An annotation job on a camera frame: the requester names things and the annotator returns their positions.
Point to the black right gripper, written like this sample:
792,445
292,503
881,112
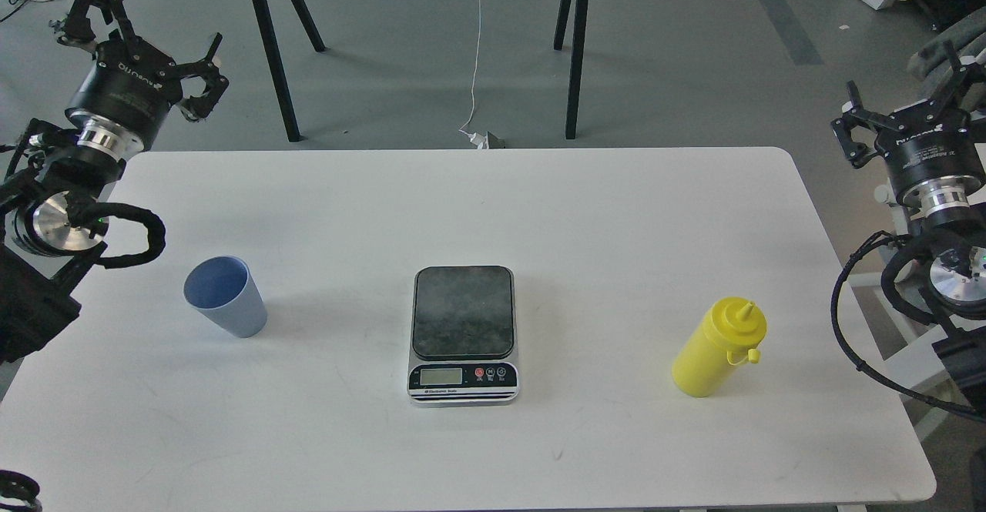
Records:
929,159

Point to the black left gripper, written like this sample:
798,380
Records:
125,87

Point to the blue plastic cup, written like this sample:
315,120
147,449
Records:
223,289

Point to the yellow squeeze bottle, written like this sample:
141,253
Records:
728,336

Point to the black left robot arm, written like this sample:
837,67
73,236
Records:
55,192

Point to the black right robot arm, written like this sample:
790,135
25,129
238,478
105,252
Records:
936,268

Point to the digital kitchen scale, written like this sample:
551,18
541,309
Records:
463,347

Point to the grey office chair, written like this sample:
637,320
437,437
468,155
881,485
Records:
930,63

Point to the white power plug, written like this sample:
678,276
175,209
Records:
483,141

